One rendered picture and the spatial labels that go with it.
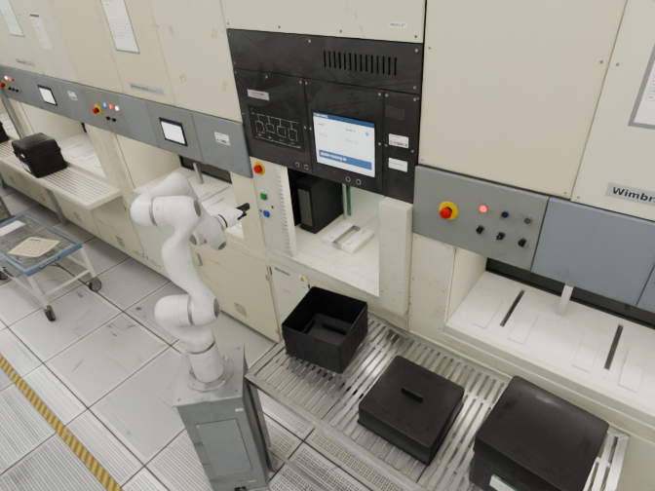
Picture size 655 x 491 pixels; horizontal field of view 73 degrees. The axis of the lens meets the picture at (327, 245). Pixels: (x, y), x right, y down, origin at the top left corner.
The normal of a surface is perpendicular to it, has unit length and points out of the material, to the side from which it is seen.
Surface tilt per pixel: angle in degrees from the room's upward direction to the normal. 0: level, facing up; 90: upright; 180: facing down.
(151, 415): 0
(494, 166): 90
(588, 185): 90
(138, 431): 0
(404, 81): 90
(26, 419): 0
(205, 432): 90
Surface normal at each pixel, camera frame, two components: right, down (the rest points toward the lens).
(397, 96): -0.61, 0.49
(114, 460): -0.07, -0.81
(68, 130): 0.79, 0.31
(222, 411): 0.12, 0.57
